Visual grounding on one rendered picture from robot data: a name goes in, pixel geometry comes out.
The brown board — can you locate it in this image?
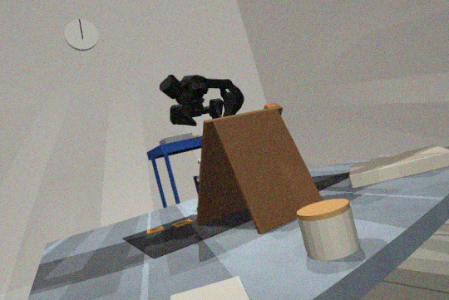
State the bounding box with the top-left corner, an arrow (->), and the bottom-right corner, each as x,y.
196,103 -> 322,234

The grey cylindrical container with tan lid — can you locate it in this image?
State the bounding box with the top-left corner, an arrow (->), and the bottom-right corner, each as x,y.
297,199 -> 359,261

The beige rectangular block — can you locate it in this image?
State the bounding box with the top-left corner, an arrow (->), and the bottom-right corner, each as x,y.
349,145 -> 449,189

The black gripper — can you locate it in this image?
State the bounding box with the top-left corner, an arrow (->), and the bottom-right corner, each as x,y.
170,96 -> 224,126

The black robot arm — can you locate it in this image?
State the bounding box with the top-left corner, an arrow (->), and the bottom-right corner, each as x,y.
160,75 -> 244,117

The orange flat tile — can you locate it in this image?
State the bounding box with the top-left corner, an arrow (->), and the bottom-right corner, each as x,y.
146,226 -> 164,235
172,219 -> 194,227

